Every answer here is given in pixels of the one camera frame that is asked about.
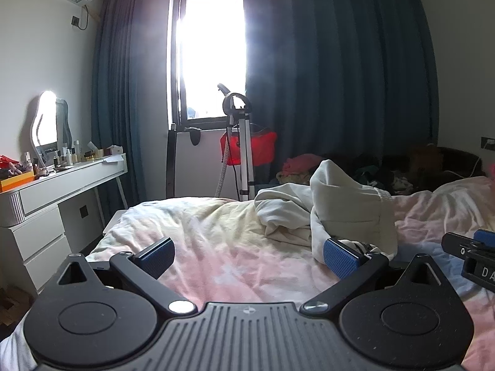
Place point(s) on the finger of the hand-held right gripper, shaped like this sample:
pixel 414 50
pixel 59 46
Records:
pixel 456 244
pixel 485 237

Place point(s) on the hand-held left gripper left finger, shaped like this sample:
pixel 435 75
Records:
pixel 156 257

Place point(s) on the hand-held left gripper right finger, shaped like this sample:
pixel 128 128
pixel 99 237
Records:
pixel 342 259

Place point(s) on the white sweatshirt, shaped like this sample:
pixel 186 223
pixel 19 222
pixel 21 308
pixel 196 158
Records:
pixel 348 208

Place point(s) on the pile of dark clothes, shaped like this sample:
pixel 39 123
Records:
pixel 371 170

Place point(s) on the white stool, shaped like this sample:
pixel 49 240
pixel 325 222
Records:
pixel 114 220

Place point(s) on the pink and yellow bed blanket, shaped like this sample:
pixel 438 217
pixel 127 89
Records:
pixel 232 239

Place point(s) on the white vanity desk with drawers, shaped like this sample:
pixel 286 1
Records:
pixel 42 216

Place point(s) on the group of cosmetic bottles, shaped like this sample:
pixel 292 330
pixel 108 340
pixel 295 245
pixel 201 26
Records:
pixel 67 156

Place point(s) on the red bag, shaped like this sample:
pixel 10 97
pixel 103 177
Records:
pixel 263 147

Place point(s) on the garment steamer stand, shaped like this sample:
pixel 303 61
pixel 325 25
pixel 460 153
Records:
pixel 243 143

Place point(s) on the cardboard box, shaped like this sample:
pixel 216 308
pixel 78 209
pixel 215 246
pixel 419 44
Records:
pixel 13 309

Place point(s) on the orange box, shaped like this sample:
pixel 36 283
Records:
pixel 15 182

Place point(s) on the lit wavy vanity mirror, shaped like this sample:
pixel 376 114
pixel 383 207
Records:
pixel 46 119

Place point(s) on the dark framed window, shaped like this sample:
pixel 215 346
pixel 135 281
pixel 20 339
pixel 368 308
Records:
pixel 210 54

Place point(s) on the black upright frame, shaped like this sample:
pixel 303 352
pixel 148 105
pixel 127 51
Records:
pixel 171 162

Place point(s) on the black wall socket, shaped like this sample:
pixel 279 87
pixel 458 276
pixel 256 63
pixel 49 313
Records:
pixel 75 20

